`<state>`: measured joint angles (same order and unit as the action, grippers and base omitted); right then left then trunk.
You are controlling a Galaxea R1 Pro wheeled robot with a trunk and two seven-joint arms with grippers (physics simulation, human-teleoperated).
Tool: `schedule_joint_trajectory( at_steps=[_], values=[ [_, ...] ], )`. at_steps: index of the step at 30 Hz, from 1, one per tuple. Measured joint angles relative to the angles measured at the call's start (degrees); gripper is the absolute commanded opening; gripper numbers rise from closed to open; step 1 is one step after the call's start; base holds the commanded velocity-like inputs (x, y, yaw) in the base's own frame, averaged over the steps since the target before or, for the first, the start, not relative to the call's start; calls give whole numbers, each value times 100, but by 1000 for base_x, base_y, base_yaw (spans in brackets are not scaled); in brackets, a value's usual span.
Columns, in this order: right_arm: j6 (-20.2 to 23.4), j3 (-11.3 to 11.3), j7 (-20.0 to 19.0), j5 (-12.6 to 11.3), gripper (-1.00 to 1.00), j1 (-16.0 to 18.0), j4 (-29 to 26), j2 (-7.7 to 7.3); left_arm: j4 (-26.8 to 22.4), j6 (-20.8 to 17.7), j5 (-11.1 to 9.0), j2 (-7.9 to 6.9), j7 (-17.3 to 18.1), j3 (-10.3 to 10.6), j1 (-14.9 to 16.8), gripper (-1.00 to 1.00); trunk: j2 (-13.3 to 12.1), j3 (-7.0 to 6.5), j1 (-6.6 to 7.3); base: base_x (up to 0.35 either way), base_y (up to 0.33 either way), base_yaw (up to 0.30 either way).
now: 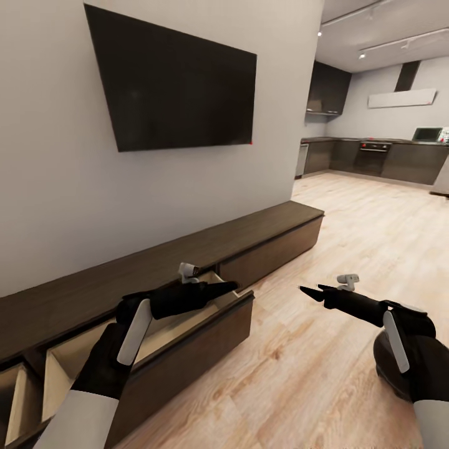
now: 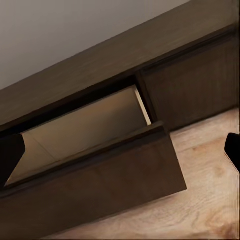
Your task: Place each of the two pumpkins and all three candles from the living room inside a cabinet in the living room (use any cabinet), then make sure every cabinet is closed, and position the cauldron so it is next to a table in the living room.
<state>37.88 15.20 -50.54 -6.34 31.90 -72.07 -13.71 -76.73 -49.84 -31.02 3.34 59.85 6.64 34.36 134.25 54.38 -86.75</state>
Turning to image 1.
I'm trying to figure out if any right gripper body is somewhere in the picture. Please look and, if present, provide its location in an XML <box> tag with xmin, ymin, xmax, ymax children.
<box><xmin>324</xmin><ymin>287</ymin><xmax>367</xmax><ymax>320</ymax></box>

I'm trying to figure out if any cauldron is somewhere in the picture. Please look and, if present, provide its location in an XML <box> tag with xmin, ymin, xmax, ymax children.
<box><xmin>374</xmin><ymin>329</ymin><xmax>412</xmax><ymax>403</ymax></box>

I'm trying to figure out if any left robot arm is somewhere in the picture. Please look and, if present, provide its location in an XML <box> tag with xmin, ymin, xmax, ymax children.
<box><xmin>33</xmin><ymin>263</ymin><xmax>239</xmax><ymax>449</ymax></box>

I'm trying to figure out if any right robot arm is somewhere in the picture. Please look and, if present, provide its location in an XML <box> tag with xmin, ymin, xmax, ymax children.
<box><xmin>300</xmin><ymin>273</ymin><xmax>449</xmax><ymax>449</ymax></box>

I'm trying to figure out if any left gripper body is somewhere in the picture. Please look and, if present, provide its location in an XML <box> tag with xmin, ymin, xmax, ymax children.
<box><xmin>168</xmin><ymin>281</ymin><xmax>205</xmax><ymax>315</ymax></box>

